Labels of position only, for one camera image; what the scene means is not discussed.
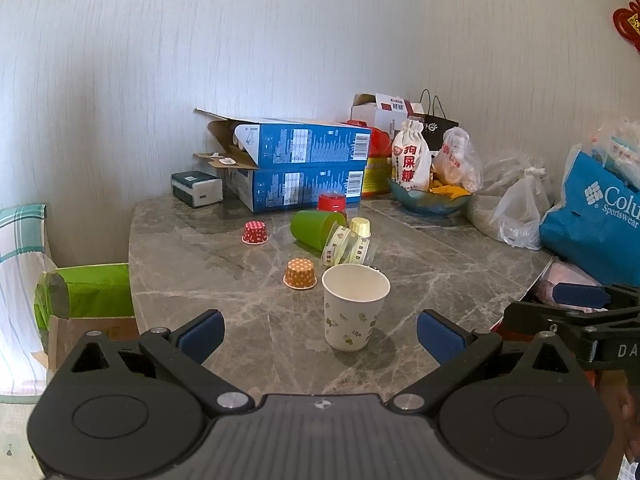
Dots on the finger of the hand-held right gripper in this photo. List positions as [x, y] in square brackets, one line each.
[577, 295]
[540, 316]

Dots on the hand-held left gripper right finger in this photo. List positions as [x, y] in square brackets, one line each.
[440, 338]

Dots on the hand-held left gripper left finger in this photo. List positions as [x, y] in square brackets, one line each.
[202, 336]

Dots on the white floral paper cup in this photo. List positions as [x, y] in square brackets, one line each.
[352, 312]

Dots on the red polka-dot paper cup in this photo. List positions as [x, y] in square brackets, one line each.
[255, 233]

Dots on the orange polka-dot paper cup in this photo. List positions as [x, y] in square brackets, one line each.
[300, 275]

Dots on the clear cup with yellow band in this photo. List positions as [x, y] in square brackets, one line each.
[350, 252]

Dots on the small yellow paper cup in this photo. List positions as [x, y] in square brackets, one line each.
[360, 226]

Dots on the green plastic cup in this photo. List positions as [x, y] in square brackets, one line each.
[315, 227]

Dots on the red plastic cup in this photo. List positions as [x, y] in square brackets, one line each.
[331, 203]

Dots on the person's right hand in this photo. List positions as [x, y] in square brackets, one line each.
[620, 410]

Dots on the pink packet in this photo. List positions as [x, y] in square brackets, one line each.
[562, 277]

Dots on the blue shopping bag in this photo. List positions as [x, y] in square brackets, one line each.
[590, 230]

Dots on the clear knotted plastic bag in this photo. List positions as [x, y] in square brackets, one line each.
[517, 207]

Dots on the brown cardboard box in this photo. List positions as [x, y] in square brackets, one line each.
[90, 335]

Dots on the green plastic bag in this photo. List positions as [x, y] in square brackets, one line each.
[87, 290]

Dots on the blue glass bowl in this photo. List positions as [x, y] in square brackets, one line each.
[427, 202]

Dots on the green and white tissue pack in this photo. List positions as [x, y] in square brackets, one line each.
[196, 189]

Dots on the orange snack packet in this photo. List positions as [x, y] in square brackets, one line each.
[450, 190]

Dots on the clear bag of packets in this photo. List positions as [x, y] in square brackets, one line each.
[620, 145]

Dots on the yellow tin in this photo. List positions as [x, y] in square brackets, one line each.
[376, 175]

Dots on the clear plastic snack bag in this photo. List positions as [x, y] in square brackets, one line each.
[457, 160]

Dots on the blue cardboard box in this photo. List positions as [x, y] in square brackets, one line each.
[300, 187]
[310, 142]

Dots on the plaid cloth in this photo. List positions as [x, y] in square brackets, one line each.
[20, 270]

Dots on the red gift container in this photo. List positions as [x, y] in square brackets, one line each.
[377, 141]

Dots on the black paper bag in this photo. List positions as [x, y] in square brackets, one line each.
[439, 127]

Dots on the white and red carton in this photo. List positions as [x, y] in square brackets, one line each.
[387, 107]

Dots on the red wall ornament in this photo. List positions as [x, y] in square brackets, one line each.
[627, 22]

